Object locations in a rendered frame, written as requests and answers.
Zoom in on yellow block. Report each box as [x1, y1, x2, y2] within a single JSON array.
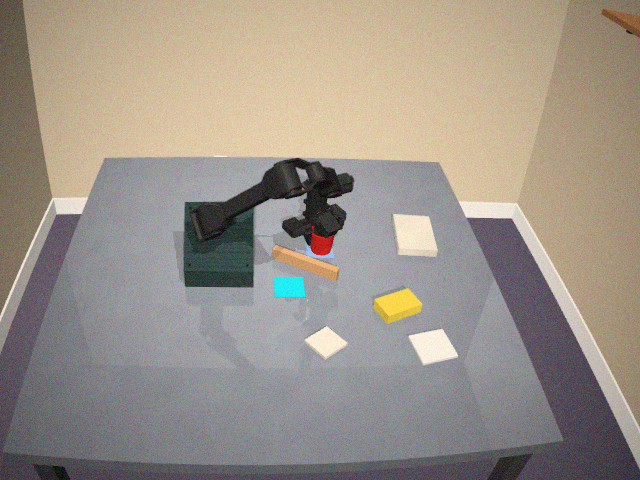
[[373, 288, 422, 324]]

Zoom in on wooden rectangular block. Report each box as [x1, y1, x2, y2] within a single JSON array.
[[272, 245, 340, 281]]

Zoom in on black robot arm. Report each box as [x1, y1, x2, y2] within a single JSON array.
[[189, 158, 355, 243]]

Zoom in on red cup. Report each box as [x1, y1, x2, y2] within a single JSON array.
[[311, 233, 335, 256]]

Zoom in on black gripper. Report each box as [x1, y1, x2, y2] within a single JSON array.
[[282, 198, 347, 246]]

